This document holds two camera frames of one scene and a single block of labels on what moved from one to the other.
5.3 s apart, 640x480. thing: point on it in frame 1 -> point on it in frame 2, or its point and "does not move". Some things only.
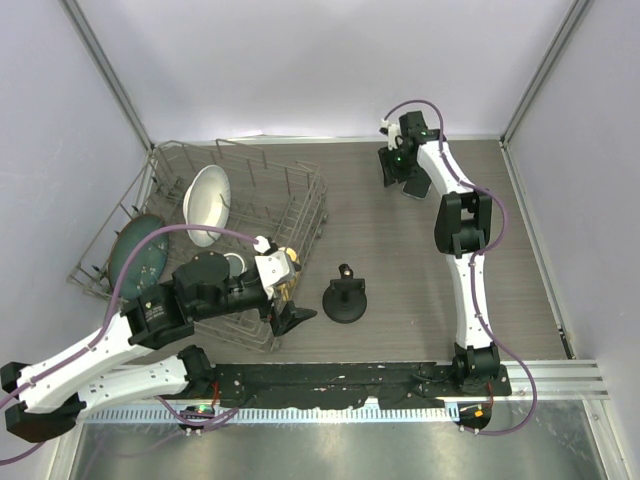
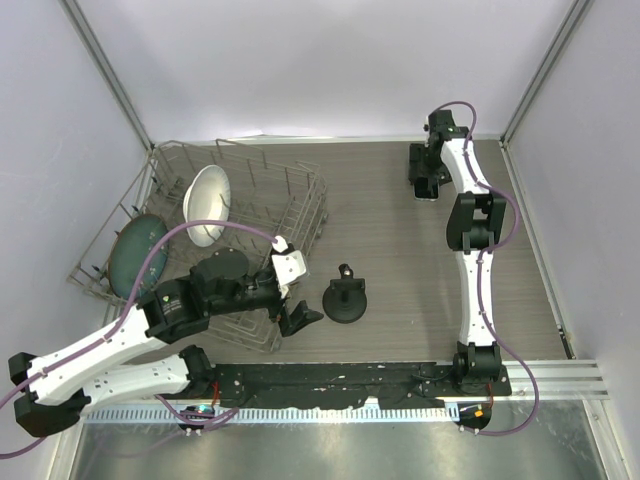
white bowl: [207, 203] does not move
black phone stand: [346, 299] does not move
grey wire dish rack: [215, 235] does not move
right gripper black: [389, 171] -> [415, 154]
